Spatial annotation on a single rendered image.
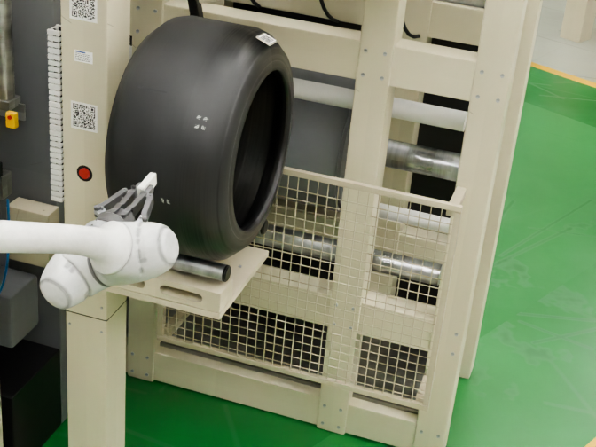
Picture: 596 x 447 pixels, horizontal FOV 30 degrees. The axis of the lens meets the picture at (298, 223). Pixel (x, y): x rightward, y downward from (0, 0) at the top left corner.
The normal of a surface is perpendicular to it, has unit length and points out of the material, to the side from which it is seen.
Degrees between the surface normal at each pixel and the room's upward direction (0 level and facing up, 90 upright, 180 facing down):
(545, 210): 0
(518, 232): 0
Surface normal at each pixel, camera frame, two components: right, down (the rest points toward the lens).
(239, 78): 0.58, -0.26
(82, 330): -0.32, 0.42
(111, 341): 0.94, 0.22
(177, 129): -0.25, -0.02
